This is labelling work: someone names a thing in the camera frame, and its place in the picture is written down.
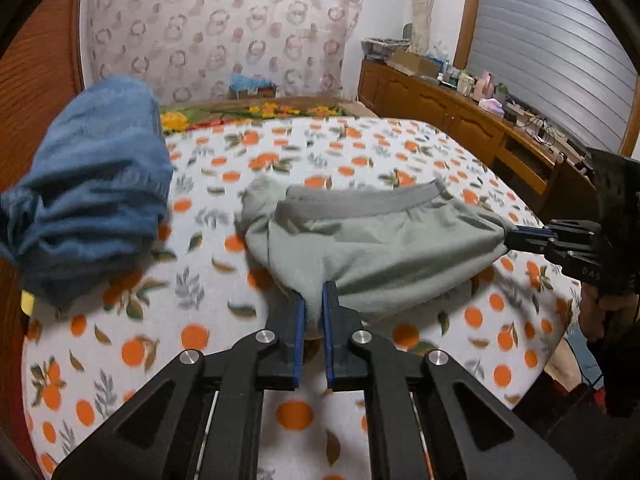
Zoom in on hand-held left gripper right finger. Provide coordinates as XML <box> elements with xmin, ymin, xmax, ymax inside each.
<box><xmin>322</xmin><ymin>281</ymin><xmax>578</xmax><ymax>480</ymax></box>

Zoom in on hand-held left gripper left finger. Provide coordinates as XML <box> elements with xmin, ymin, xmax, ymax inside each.
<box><xmin>52</xmin><ymin>296</ymin><xmax>307</xmax><ymax>480</ymax></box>

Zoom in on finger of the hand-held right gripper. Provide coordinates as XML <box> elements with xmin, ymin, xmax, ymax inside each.
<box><xmin>506</xmin><ymin>237</ymin><xmax>571</xmax><ymax>265</ymax></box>
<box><xmin>506</xmin><ymin>219</ymin><xmax>603</xmax><ymax>242</ymax></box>

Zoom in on grey pants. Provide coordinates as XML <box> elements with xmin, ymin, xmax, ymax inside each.
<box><xmin>235</xmin><ymin>177</ymin><xmax>512</xmax><ymax>328</ymax></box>

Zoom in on person's right hand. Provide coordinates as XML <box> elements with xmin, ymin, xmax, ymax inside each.
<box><xmin>579</xmin><ymin>285</ymin><xmax>640</xmax><ymax>342</ymax></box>

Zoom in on orange fruit print blanket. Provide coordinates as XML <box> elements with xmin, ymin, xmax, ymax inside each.
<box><xmin>22</xmin><ymin>117</ymin><xmax>585</xmax><ymax>480</ymax></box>

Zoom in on wooden sideboard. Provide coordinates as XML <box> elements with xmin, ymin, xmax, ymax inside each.
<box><xmin>357</xmin><ymin>57</ymin><xmax>601</xmax><ymax>222</ymax></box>

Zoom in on pink bottle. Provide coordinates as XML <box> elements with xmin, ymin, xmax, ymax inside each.
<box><xmin>472</xmin><ymin>71</ymin><xmax>496</xmax><ymax>99</ymax></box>

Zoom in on grey window blind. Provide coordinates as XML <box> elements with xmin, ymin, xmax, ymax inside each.
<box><xmin>467</xmin><ymin>0</ymin><xmax>640</xmax><ymax>157</ymax></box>

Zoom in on open cardboard box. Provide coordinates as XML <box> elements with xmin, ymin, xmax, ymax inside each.
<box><xmin>387</xmin><ymin>50</ymin><xmax>444</xmax><ymax>78</ymax></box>

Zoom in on floral bedspread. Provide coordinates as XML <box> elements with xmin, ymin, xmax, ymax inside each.
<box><xmin>159</xmin><ymin>100</ymin><xmax>382</xmax><ymax>136</ymax></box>

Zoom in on pile of folded cloths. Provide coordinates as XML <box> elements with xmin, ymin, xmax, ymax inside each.
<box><xmin>361</xmin><ymin>37</ymin><xmax>412</xmax><ymax>62</ymax></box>

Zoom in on blue jeans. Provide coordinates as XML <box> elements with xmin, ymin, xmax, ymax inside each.
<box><xmin>0</xmin><ymin>77</ymin><xmax>175</xmax><ymax>309</ymax></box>

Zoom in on blue item on box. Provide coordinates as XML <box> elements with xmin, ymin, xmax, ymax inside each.
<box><xmin>229</xmin><ymin>74</ymin><xmax>277</xmax><ymax>101</ymax></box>

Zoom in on beige side curtain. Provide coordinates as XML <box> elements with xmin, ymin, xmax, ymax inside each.
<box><xmin>409</xmin><ymin>0</ymin><xmax>442</xmax><ymax>54</ymax></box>

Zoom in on circle print curtain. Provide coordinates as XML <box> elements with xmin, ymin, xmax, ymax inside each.
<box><xmin>82</xmin><ymin>0</ymin><xmax>365</xmax><ymax>104</ymax></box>

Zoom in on black cables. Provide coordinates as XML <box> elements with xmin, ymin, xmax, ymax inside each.
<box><xmin>520</xmin><ymin>115</ymin><xmax>567</xmax><ymax>149</ymax></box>

